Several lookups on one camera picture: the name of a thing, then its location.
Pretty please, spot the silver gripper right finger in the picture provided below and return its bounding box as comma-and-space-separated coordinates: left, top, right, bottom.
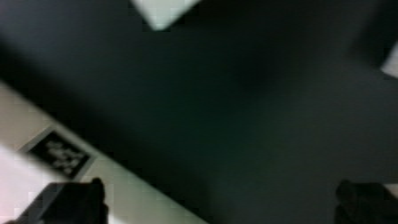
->
333, 180, 398, 224

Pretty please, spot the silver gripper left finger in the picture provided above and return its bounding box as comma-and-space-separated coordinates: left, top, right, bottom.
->
13, 178, 108, 224

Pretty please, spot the white square table top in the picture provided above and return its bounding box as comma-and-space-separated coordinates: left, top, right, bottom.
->
0, 82, 209, 224

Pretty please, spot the white table leg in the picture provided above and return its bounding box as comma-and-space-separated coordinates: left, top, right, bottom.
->
379, 43, 398, 79

